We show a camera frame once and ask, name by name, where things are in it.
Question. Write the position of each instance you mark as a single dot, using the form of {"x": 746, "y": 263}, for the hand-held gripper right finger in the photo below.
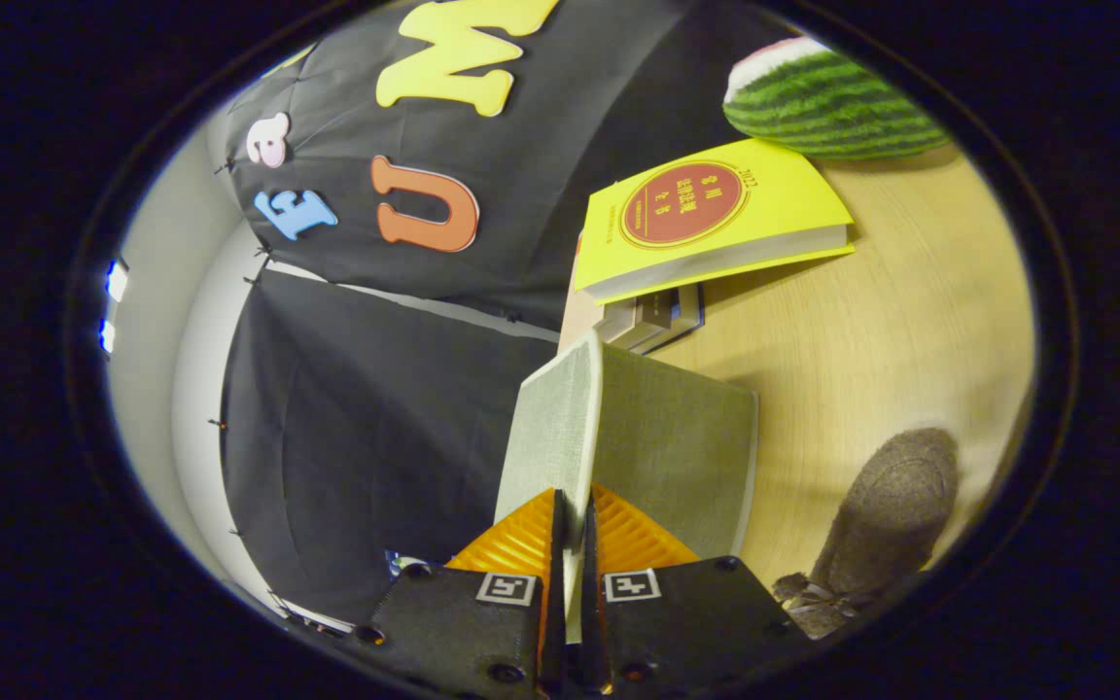
{"x": 591, "y": 632}

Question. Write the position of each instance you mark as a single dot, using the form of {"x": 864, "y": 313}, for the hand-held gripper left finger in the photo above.
{"x": 556, "y": 622}

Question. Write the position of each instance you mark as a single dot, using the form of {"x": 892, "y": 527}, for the green fabric storage box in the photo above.
{"x": 677, "y": 447}

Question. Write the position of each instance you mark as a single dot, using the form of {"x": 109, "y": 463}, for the brown fuzzy shoe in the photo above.
{"x": 891, "y": 506}

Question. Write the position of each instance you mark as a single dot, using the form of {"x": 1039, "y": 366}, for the beige book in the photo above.
{"x": 633, "y": 323}

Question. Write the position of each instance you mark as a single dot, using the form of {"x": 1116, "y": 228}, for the yellow book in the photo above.
{"x": 793, "y": 194}

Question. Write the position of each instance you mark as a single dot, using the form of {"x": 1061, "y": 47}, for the watermelon plush toy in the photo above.
{"x": 822, "y": 107}

